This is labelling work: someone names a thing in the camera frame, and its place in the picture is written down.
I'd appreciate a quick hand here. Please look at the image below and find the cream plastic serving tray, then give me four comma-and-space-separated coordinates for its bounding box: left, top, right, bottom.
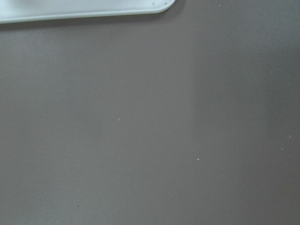
0, 0, 175, 24

